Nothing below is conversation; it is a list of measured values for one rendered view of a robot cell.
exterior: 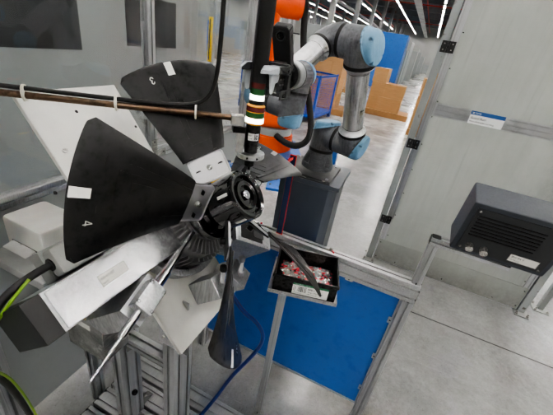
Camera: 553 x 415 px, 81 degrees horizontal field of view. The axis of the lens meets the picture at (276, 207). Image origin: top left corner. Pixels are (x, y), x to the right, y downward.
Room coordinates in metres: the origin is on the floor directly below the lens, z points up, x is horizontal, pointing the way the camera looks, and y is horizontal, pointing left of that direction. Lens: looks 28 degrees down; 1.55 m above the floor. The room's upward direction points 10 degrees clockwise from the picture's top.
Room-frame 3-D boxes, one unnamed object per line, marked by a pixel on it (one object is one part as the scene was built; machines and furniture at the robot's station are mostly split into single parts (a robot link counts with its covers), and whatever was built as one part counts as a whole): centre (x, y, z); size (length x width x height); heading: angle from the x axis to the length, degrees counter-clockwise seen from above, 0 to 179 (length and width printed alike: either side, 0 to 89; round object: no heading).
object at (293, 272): (0.90, -0.14, 0.83); 0.19 x 0.14 x 0.02; 86
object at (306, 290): (0.90, -0.14, 0.85); 0.22 x 0.17 x 0.07; 86
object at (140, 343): (0.71, 0.34, 0.56); 0.19 x 0.04 x 0.04; 71
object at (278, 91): (0.87, 0.05, 1.45); 0.12 x 0.08 x 0.09; 161
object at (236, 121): (0.76, 0.10, 1.32); 0.09 x 0.07 x 0.10; 106
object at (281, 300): (0.90, -0.08, 0.40); 0.03 x 0.03 x 0.80; 86
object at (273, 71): (0.76, 0.06, 1.46); 0.09 x 0.03 x 0.06; 171
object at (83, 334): (0.67, 0.48, 0.73); 0.15 x 0.09 x 0.22; 71
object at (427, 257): (0.93, -0.53, 0.96); 0.03 x 0.03 x 0.20; 71
